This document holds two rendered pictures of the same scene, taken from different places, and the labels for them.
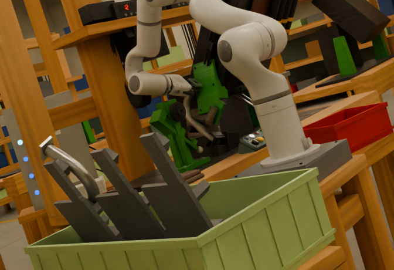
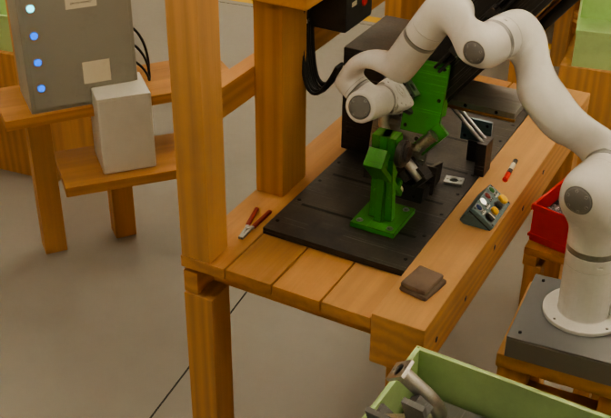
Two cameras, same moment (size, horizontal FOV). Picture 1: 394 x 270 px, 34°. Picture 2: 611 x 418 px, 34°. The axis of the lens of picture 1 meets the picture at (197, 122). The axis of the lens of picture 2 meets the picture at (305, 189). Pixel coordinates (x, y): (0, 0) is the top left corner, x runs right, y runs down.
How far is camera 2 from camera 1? 1.46 m
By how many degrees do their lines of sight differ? 30
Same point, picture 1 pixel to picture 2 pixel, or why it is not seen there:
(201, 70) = (425, 73)
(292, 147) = (599, 314)
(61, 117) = not seen: hidden behind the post
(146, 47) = (403, 74)
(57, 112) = not seen: hidden behind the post
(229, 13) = (583, 127)
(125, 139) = (286, 138)
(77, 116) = (234, 101)
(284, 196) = not seen: outside the picture
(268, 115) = (588, 276)
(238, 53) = (597, 213)
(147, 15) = (429, 41)
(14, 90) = (188, 87)
